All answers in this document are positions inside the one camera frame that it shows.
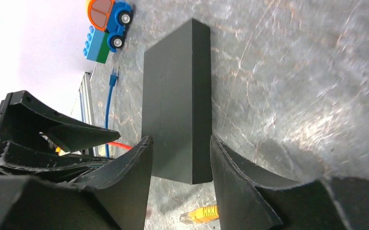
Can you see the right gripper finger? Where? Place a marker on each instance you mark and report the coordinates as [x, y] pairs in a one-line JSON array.
[[112, 197], [250, 197]]

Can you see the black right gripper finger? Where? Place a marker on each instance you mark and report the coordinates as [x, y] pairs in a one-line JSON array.
[[24, 119], [16, 159]]

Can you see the black network switch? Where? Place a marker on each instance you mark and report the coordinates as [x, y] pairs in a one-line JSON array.
[[177, 103]]

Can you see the blue orange toy bricks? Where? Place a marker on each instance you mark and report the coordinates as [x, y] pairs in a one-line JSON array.
[[110, 20]]

